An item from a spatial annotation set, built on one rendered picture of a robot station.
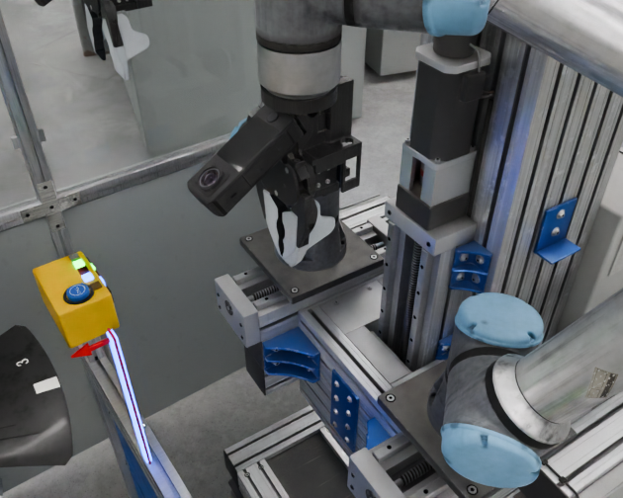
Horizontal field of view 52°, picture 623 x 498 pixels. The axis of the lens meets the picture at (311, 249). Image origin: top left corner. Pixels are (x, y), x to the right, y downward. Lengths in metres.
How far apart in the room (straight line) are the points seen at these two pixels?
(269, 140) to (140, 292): 1.40
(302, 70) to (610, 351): 0.41
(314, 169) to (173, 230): 1.28
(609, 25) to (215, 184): 0.39
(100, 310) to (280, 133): 0.74
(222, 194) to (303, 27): 0.16
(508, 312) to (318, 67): 0.49
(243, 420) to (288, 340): 1.03
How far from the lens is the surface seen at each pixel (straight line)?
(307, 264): 1.27
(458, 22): 0.53
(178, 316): 2.07
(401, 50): 4.52
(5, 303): 1.81
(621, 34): 0.67
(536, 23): 0.66
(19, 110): 1.57
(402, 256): 1.15
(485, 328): 0.87
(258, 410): 2.35
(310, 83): 0.56
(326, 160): 0.61
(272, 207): 0.67
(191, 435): 2.32
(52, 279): 1.31
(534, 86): 0.93
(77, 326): 1.26
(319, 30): 0.55
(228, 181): 0.58
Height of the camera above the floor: 1.88
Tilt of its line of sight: 39 degrees down
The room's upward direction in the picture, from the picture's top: straight up
